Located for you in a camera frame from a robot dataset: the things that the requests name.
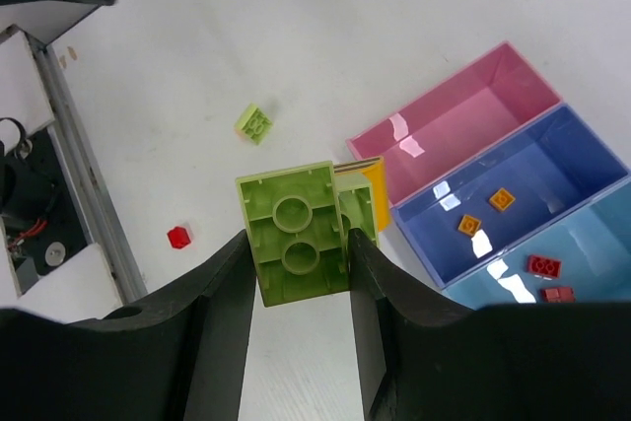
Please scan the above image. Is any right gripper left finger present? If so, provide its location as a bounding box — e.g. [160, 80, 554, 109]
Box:
[1, 233, 255, 420]

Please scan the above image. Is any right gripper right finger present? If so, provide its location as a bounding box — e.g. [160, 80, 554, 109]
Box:
[348, 229, 630, 420]

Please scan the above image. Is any orange lego brick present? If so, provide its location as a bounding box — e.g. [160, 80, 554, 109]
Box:
[488, 188, 515, 212]
[457, 214, 482, 237]

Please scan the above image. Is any dark red lego brick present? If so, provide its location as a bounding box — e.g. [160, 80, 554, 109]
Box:
[526, 254, 562, 279]

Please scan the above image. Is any green yellow lego stack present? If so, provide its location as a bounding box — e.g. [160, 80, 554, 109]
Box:
[236, 156, 390, 307]

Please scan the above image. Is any red lego brick front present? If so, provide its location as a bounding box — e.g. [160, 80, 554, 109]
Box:
[167, 225, 192, 249]

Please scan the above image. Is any light blue container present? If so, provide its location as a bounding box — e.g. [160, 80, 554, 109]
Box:
[444, 183, 630, 310]

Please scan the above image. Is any dark blue container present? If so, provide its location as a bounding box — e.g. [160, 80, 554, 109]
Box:
[393, 105, 630, 288]

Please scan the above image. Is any pink container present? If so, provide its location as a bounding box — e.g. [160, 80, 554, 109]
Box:
[347, 42, 562, 205]

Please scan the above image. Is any aluminium front rail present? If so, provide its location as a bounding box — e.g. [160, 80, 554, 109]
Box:
[27, 35, 148, 303]

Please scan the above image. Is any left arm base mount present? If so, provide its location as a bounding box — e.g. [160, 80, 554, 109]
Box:
[1, 117, 87, 277]

